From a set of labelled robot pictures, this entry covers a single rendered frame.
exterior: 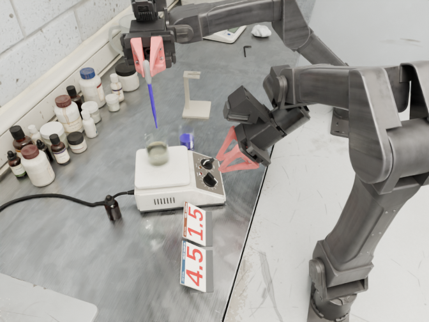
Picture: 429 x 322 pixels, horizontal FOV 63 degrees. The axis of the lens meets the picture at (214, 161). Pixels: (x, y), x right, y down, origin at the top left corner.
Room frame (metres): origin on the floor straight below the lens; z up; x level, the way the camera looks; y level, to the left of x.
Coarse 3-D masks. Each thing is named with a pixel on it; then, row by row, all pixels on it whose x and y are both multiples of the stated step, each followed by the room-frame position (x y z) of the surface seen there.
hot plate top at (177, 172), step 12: (144, 156) 0.59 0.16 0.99; (180, 156) 0.59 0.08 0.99; (144, 168) 0.55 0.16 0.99; (156, 168) 0.55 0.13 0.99; (168, 168) 0.55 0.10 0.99; (180, 168) 0.55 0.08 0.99; (144, 180) 0.51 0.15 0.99; (156, 180) 0.51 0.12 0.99; (168, 180) 0.51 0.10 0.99; (180, 180) 0.51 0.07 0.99
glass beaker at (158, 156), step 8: (152, 128) 0.60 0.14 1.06; (144, 136) 0.58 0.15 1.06; (152, 136) 0.59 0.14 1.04; (160, 136) 0.59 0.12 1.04; (160, 144) 0.55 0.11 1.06; (168, 144) 0.58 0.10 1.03; (152, 152) 0.55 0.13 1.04; (160, 152) 0.55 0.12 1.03; (168, 152) 0.57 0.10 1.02; (152, 160) 0.55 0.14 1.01; (160, 160) 0.55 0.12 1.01; (168, 160) 0.56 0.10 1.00
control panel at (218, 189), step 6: (198, 156) 0.62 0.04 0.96; (204, 156) 0.63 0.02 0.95; (198, 162) 0.59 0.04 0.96; (216, 162) 0.62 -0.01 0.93; (198, 168) 0.57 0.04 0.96; (204, 168) 0.58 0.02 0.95; (216, 168) 0.60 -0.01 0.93; (198, 174) 0.55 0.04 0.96; (204, 174) 0.56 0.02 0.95; (216, 174) 0.58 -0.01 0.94; (198, 180) 0.53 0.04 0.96; (198, 186) 0.52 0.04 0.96; (204, 186) 0.52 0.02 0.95; (216, 186) 0.54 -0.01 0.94; (222, 186) 0.55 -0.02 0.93; (216, 192) 0.52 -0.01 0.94; (222, 192) 0.52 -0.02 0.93
